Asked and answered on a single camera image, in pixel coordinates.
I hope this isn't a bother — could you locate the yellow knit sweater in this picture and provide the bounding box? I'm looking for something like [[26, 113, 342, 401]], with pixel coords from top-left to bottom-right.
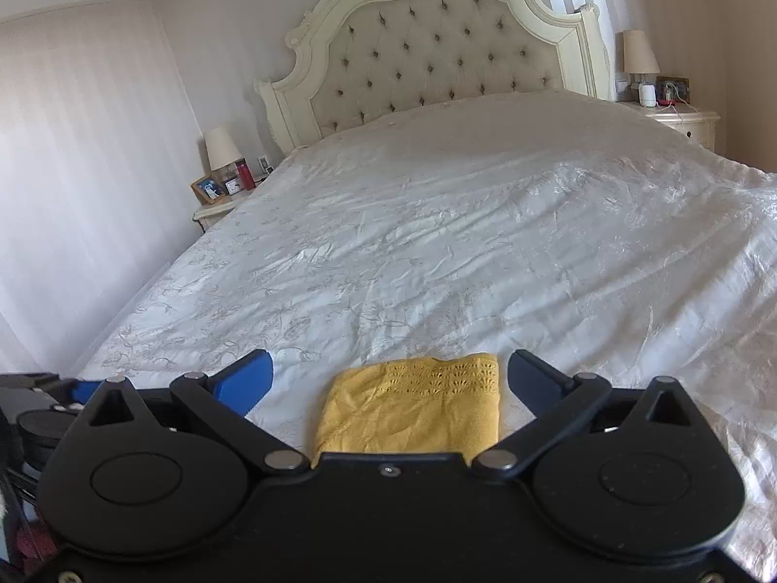
[[313, 354, 501, 461]]

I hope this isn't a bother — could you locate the white embroidered bedspread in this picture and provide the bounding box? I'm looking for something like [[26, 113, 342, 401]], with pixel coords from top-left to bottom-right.
[[82, 92, 776, 580]]

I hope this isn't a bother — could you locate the left cream nightstand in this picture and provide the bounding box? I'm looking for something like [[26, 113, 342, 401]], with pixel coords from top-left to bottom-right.
[[192, 186, 259, 233]]

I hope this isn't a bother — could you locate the cream nightstand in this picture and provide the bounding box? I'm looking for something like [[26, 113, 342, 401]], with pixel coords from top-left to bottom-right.
[[622, 102, 720, 152], [192, 186, 259, 233]]

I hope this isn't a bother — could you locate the framed photo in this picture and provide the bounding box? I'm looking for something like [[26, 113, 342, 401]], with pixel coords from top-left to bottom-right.
[[191, 175, 229, 206]]

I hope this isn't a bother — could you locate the small alarm clock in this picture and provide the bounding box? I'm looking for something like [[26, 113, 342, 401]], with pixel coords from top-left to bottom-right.
[[224, 176, 242, 195]]

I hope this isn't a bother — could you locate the red bottle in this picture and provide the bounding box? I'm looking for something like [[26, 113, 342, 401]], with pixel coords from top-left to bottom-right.
[[236, 159, 255, 191]]

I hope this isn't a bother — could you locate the left bedside lamp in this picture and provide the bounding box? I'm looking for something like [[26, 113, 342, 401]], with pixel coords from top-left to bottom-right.
[[204, 126, 244, 184]]

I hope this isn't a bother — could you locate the bedside lamp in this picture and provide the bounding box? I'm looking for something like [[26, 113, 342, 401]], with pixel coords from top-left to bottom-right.
[[204, 126, 244, 184], [622, 29, 660, 92]]

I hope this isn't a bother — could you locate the right cream nightstand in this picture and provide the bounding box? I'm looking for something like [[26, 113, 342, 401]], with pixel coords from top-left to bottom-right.
[[622, 102, 720, 152]]

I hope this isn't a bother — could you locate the white smart speaker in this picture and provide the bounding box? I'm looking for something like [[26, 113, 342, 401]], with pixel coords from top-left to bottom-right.
[[639, 82, 657, 108]]

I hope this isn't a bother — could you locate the right bedside lamp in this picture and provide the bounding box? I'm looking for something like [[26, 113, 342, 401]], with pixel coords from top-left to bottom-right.
[[622, 29, 660, 92]]

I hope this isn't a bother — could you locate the cream tufted headboard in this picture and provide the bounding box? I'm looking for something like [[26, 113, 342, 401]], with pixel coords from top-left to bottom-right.
[[254, 0, 614, 153]]

